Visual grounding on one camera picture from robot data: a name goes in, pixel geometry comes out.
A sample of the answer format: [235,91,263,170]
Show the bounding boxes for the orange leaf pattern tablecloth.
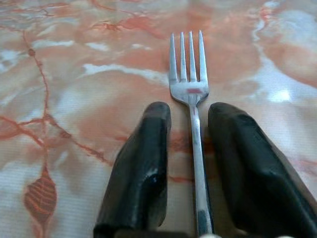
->
[0,0,317,238]

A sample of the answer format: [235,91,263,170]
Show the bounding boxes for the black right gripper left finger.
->
[93,101,172,238]

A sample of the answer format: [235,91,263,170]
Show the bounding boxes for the silver metal fork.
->
[169,30,215,236]

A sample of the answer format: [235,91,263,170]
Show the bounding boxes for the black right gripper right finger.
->
[207,102,317,238]

